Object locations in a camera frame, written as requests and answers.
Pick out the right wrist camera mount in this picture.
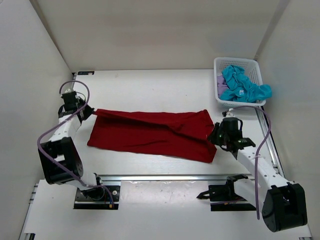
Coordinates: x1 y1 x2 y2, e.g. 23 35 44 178
221 108 236 119

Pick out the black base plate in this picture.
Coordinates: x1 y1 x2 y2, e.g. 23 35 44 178
73 182 121 210
196 183 256 212

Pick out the white plastic basket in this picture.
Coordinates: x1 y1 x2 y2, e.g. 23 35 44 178
213 57 266 108

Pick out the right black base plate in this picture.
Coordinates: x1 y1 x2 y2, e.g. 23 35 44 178
196 183 256 212

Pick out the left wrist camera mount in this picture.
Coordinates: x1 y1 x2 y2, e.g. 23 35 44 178
59 88 74 95

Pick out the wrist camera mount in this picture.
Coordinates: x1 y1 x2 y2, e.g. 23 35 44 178
59 88 74 95
221 108 236 119

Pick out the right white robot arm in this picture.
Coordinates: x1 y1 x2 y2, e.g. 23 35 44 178
197 117 308 232

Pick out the black label sticker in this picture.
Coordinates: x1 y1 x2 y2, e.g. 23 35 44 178
77 71 95 76

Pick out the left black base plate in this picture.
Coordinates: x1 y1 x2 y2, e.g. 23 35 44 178
73 182 121 210

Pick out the lavender cloth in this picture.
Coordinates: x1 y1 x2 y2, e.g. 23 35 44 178
216 75 229 97

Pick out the red t shirt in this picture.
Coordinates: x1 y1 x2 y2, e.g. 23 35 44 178
87 109 217 163

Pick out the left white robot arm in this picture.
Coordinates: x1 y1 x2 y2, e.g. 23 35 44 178
38 89 105 201

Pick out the teal t shirt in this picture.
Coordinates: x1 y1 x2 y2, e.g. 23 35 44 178
219 65 272 103

